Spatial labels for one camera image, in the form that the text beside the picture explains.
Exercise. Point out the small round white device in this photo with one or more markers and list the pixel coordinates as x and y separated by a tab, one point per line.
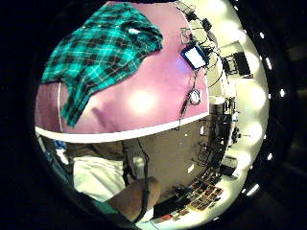
194	96

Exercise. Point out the tablet with white screen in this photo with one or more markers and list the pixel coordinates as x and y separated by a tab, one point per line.
195	56

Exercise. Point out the teal plaid shirt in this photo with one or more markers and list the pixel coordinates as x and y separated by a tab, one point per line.
96	54

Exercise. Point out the black monitor on desk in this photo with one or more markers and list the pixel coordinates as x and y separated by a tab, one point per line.
240	64

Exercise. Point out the wall of framed pictures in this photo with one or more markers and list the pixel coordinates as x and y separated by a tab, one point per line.
203	195

